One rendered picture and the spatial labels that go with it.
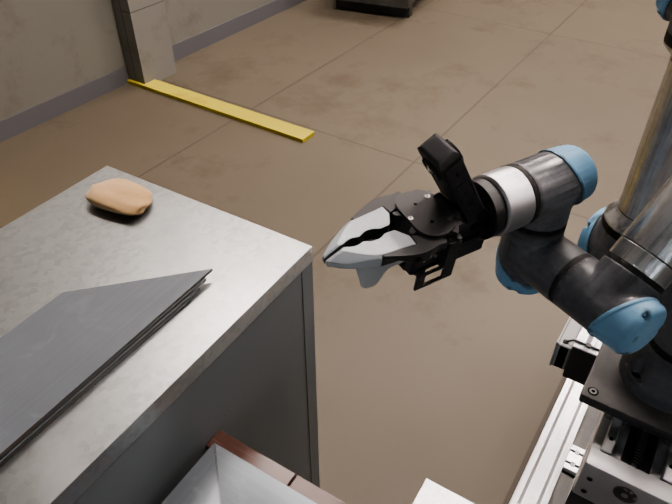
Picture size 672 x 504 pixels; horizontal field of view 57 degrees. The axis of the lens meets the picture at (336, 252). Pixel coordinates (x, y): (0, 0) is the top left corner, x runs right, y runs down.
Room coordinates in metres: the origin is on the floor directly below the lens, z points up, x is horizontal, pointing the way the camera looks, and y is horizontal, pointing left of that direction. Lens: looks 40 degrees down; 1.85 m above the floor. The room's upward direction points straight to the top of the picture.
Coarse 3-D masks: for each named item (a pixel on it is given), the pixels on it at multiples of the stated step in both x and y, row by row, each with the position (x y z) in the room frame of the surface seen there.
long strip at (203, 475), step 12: (204, 456) 0.61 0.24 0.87; (192, 468) 0.59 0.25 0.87; (204, 468) 0.59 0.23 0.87; (216, 468) 0.59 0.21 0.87; (192, 480) 0.56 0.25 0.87; (204, 480) 0.56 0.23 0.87; (216, 480) 0.56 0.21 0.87; (180, 492) 0.54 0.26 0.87; (192, 492) 0.54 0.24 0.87; (204, 492) 0.54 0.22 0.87; (216, 492) 0.54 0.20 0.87
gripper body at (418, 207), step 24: (408, 192) 0.56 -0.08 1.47; (480, 192) 0.57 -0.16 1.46; (408, 216) 0.52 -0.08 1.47; (432, 216) 0.52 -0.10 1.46; (456, 216) 0.53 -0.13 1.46; (480, 216) 0.55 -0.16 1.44; (504, 216) 0.55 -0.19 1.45; (456, 240) 0.51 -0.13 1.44; (480, 240) 0.56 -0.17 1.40; (408, 264) 0.50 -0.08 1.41; (432, 264) 0.52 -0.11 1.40
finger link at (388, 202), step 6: (396, 192) 0.56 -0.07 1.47; (378, 198) 0.55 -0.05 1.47; (384, 198) 0.55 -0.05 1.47; (390, 198) 0.55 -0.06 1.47; (396, 198) 0.55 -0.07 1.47; (366, 204) 0.54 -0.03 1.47; (372, 204) 0.54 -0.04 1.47; (378, 204) 0.54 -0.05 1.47; (384, 204) 0.54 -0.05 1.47; (390, 204) 0.54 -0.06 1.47; (360, 210) 0.53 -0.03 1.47; (366, 210) 0.53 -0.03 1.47; (372, 210) 0.53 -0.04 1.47; (390, 210) 0.53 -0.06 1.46; (396, 210) 0.53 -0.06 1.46; (354, 216) 0.52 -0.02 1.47; (390, 216) 0.53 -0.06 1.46
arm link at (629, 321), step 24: (648, 216) 0.56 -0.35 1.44; (624, 240) 0.55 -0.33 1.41; (648, 240) 0.53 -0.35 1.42; (576, 264) 0.55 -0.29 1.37; (600, 264) 0.54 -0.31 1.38; (624, 264) 0.52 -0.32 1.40; (648, 264) 0.51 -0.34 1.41; (552, 288) 0.54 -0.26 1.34; (576, 288) 0.52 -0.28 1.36; (600, 288) 0.51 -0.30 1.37; (624, 288) 0.50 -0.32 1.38; (648, 288) 0.50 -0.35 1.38; (576, 312) 0.51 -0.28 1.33; (600, 312) 0.49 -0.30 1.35; (624, 312) 0.48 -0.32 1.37; (648, 312) 0.47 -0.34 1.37; (600, 336) 0.48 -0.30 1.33; (624, 336) 0.46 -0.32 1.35; (648, 336) 0.47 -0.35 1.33
